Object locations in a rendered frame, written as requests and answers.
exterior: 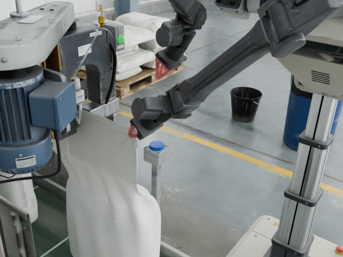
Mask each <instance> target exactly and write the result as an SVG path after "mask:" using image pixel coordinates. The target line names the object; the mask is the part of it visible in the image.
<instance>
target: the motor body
mask: <svg viewBox="0 0 343 257"><path fill-rule="evenodd" d="M44 82H45V81H44V76H43V70H42V68H41V67H40V66H38V65H36V69H35V70H34V71H33V72H31V73H29V74H27V75H24V76H20V77H16V78H8V79H0V171H1V172H4V173H8V174H27V173H31V172H34V171H37V170H39V169H41V168H42V167H44V166H45V165H46V164H47V163H48V162H49V160H50V158H51V157H52V153H53V148H52V137H51V130H50V129H47V128H41V127H35V126H33V125H32V121H31V116H30V109H29V102H28V96H29V94H30V93H31V92H32V91H34V90H35V89H36V88H38V87H39V86H40V84H43V83H44Z"/></svg>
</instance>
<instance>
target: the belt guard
mask: <svg viewBox="0 0 343 257"><path fill-rule="evenodd" d="M51 5H52V9H54V10H53V11H50V9H51ZM41 7H42V8H44V10H40V8H41ZM27 12H29V13H30V15H42V16H45V17H43V18H41V19H39V20H37V21H36V22H34V23H17V22H18V21H20V20H22V19H24V18H12V17H8V18H6V19H3V20H0V71H2V70H14V69H21V68H26V67H30V66H34V65H37V64H39V63H41V62H43V61H44V60H46V59H47V57H48V56H49V55H50V53H51V52H52V51H53V49H54V48H55V46H56V45H57V44H58V42H59V41H60V40H61V38H62V37H63V35H64V34H65V33H66V31H67V30H68V29H69V27H70V26H71V25H72V23H73V22H74V20H75V13H74V4H73V3H71V2H66V1H55V2H49V3H46V4H43V5H41V6H38V7H35V8H32V9H29V10H27ZM25 18H26V17H25Z"/></svg>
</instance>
